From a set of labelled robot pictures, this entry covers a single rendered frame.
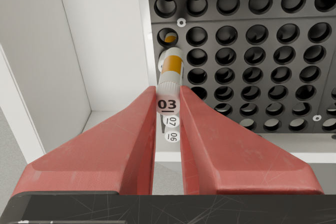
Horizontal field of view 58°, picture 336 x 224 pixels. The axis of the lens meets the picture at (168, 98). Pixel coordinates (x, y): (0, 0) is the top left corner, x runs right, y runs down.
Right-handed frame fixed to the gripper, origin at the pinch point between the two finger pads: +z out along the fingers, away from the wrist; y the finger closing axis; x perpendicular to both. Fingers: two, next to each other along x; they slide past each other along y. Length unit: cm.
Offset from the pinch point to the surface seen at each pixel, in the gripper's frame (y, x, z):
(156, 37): 0.7, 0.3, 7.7
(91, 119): 7.4, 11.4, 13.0
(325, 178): -26.4, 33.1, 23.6
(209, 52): -2.6, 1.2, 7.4
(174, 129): -0.5, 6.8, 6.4
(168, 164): 0, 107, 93
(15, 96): 9.4, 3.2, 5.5
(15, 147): 79, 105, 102
